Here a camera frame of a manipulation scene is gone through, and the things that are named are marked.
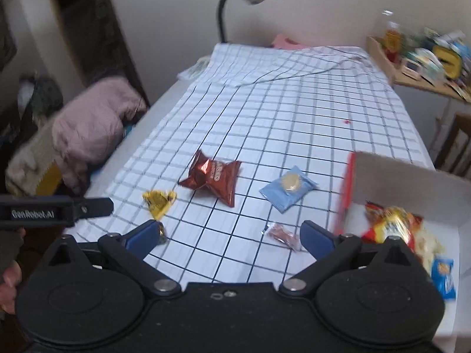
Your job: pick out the pink stool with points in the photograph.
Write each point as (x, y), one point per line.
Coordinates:
(287, 42)

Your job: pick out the white kitchen timer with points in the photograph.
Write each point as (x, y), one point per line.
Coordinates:
(412, 69)

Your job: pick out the orange drink bottle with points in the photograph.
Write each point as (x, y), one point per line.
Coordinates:
(392, 40)

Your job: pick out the pink jacket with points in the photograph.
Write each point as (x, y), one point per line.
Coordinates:
(92, 125)

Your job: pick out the gold candy wrapper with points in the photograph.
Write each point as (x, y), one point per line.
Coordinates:
(158, 202)

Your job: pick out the clear plastic packet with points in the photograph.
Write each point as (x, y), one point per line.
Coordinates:
(195, 68)

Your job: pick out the person's left hand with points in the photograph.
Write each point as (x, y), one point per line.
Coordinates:
(9, 286)

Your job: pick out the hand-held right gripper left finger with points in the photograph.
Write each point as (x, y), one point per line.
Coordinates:
(143, 238)

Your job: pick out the small pink candy packet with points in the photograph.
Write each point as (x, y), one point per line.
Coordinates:
(281, 236)

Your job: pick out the beige bag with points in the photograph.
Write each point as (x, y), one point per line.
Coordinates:
(33, 154)

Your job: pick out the wooden top cabinet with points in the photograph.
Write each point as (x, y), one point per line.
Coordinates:
(423, 84)

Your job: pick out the red yellow chip bag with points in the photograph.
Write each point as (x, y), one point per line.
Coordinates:
(390, 224)

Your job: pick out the dark wooden bookcase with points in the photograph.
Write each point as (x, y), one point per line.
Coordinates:
(95, 25)

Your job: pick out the brown wooden chair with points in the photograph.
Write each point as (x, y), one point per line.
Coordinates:
(460, 143)

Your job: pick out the yellow box with slot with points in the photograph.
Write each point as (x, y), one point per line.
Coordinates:
(449, 60)

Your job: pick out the pale yellow snack packet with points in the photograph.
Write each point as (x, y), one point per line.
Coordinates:
(428, 246)

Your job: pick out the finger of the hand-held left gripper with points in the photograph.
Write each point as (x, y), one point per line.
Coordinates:
(94, 207)

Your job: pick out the dark red snack packet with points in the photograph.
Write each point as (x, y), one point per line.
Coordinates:
(211, 176)

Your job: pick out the blue package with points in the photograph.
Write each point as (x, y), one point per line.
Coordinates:
(463, 48)

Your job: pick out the red cardboard box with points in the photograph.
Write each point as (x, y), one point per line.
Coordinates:
(404, 187)

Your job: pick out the dark grey cloth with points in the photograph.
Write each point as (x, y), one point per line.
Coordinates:
(44, 95)

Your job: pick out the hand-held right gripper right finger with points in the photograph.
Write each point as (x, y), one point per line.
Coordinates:
(315, 238)

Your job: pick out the light blue cookie packet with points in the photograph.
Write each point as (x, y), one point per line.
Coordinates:
(283, 195)

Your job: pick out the white tube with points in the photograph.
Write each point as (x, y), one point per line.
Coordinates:
(449, 36)

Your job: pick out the pale green tissue box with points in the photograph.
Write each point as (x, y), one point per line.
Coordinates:
(430, 62)

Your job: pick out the checkered tablecloth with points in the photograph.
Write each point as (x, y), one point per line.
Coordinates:
(276, 117)

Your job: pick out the blue snack packet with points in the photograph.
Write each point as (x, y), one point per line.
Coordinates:
(443, 277)

